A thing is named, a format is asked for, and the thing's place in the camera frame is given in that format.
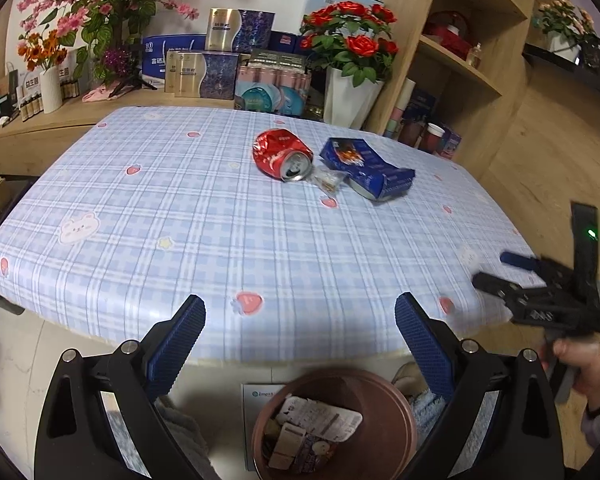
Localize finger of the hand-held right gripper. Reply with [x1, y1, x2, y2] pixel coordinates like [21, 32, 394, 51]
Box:
[471, 271, 547, 312]
[499, 251, 562, 284]

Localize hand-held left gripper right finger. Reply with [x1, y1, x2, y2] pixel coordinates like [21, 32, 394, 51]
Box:
[394, 291, 567, 480]

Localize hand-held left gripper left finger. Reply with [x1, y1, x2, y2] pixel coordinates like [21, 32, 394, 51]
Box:
[34, 293, 217, 480]

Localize brown round trash bin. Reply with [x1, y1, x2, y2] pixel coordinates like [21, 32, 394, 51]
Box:
[251, 369, 419, 480]

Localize floral printed plastic package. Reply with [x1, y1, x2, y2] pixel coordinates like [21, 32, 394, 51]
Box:
[274, 395, 364, 444]

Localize crushed blue pink can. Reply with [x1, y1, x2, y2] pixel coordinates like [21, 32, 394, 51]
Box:
[294, 434, 333, 474]

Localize person's right hand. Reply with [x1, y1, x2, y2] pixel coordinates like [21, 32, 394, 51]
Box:
[552, 336, 600, 412]

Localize pale fuzzy cloth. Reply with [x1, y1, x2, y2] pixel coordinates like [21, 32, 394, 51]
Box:
[391, 361, 449, 429]

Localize grey fuzzy garment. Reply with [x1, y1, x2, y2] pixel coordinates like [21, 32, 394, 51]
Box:
[156, 399, 212, 480]

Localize white leaflet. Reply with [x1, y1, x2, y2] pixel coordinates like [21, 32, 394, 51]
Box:
[240, 383, 282, 472]

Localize blue plaid tablecloth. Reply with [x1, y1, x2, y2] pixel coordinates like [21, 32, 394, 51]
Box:
[0, 106, 539, 367]

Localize small blue box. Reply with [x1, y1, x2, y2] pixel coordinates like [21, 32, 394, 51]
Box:
[436, 126, 464, 159]

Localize red paper cup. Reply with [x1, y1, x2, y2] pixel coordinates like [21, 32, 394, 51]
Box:
[426, 122, 449, 154]

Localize dark red cup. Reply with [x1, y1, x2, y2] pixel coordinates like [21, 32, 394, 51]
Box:
[399, 119, 427, 149]

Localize blue cardboard coffee box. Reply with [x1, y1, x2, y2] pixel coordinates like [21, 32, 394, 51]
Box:
[319, 136, 417, 204]

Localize wooden shelf unit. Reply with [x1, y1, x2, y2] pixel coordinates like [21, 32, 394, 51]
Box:
[364, 0, 542, 182]

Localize dark blue box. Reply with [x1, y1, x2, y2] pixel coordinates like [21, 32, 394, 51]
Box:
[409, 87, 439, 127]

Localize clear plastic wrapper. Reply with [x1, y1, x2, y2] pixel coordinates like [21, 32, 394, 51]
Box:
[309, 163, 349, 196]

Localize stack of pastel cups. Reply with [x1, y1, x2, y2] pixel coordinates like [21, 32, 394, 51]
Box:
[381, 77, 417, 142]

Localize crushed red can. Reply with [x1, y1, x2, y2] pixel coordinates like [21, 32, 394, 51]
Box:
[251, 129, 314, 184]

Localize pink flower plant white pot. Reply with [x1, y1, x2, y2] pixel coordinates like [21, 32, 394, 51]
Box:
[536, 0, 597, 67]

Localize red rose plant white pot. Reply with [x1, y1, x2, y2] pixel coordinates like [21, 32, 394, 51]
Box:
[299, 0, 400, 131]

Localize wooden low cabinet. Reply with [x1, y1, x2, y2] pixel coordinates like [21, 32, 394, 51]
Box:
[0, 87, 243, 177]

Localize pink cloth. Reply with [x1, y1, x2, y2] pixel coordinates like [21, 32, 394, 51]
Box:
[81, 85, 114, 104]

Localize black tripod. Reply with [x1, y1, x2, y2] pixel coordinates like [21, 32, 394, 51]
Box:
[111, 73, 159, 93]

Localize pink and teal gift box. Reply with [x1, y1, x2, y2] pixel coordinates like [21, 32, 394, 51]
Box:
[233, 57, 312, 117]

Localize row of small brown bottles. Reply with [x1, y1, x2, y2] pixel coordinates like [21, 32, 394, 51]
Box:
[19, 79, 80, 122]

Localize orange flowers in white vase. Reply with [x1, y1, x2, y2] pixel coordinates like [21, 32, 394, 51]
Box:
[16, 30, 77, 116]

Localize blue and white box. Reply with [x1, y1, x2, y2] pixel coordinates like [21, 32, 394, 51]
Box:
[141, 33, 209, 87]

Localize dark flat box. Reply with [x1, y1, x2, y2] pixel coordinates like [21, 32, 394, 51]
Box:
[249, 48, 309, 69]

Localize blue box with red label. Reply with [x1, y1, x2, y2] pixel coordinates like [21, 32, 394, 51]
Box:
[269, 30, 307, 57]

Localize pink blossom flower arrangement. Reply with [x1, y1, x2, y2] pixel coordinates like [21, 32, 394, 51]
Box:
[16, 0, 202, 87]

